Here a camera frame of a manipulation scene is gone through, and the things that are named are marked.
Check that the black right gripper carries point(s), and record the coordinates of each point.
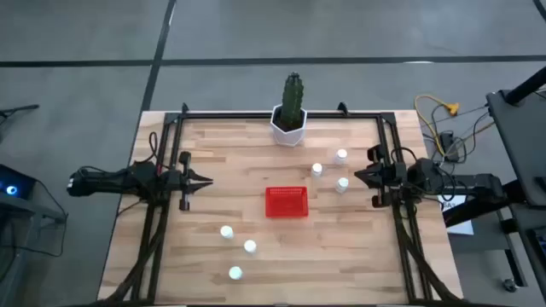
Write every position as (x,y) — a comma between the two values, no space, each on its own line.
(390,179)

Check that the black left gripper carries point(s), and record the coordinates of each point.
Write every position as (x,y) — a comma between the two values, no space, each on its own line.
(184,183)

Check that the red plastic basket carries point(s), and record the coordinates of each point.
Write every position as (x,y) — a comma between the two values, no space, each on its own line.
(286,202)

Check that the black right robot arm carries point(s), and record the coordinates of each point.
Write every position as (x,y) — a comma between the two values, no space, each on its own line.
(469,183)

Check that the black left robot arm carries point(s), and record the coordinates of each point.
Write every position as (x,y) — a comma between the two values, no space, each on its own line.
(106,181)

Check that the black power adapter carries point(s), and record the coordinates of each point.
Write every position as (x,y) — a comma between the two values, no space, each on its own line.
(448,143)

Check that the white paper sheet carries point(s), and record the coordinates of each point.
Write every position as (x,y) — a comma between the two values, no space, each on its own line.
(460,228)

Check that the black cart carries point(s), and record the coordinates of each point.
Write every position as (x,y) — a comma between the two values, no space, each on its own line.
(520,140)

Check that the grey metal stand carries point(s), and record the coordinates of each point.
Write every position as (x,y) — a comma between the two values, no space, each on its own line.
(25,213)

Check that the black computer with light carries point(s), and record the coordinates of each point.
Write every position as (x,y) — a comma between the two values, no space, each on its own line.
(13,187)

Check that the black tripod leg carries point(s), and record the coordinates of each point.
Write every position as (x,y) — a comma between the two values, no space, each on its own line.
(19,109)

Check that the black aluminium frame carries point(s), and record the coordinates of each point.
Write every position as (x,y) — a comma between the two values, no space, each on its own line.
(239,115)

